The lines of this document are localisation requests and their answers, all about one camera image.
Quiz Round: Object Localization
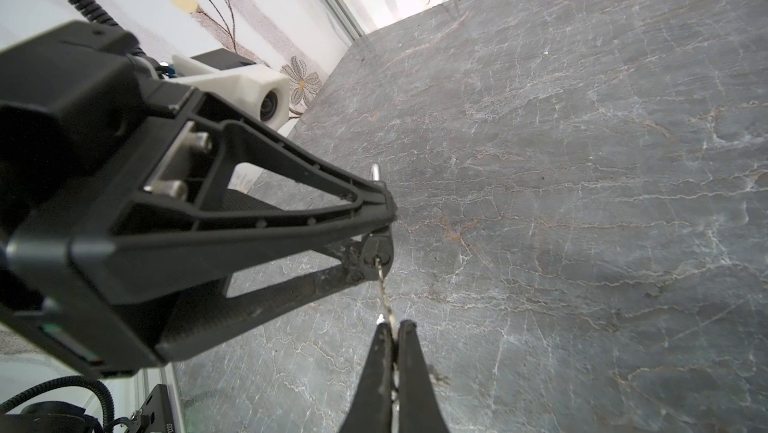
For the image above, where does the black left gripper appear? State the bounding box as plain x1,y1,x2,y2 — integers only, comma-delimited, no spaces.
1,21,228,377

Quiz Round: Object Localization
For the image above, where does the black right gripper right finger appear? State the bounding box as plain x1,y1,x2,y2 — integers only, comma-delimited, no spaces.
396,320,449,433

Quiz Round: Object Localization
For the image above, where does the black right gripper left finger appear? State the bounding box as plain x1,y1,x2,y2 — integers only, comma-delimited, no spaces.
339,323,395,433

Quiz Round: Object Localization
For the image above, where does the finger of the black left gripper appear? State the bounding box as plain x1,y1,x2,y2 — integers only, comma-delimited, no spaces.
70,94,396,305
156,234,384,362

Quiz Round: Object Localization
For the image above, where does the silver key bunch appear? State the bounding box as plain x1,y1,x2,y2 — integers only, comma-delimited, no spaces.
374,257,399,348

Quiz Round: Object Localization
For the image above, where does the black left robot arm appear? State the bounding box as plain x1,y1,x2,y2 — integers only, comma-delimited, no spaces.
1,22,396,432

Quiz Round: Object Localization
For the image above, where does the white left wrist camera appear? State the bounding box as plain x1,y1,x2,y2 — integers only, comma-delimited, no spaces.
171,48,291,131

